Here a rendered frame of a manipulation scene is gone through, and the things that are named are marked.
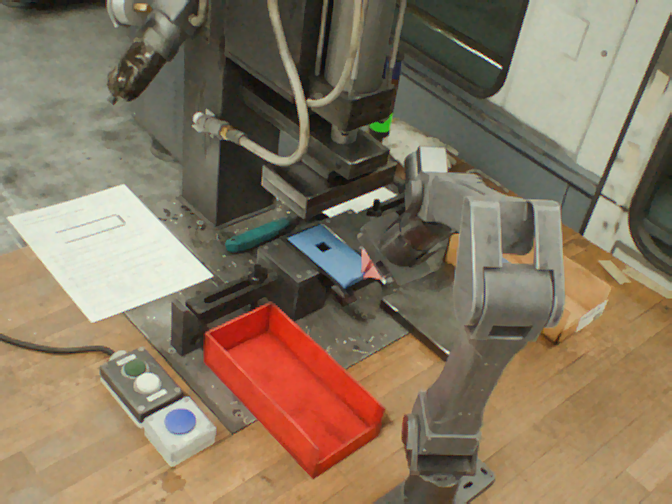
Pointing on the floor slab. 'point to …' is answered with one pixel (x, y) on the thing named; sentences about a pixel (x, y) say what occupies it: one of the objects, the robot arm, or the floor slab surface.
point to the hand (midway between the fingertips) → (367, 272)
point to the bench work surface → (51, 390)
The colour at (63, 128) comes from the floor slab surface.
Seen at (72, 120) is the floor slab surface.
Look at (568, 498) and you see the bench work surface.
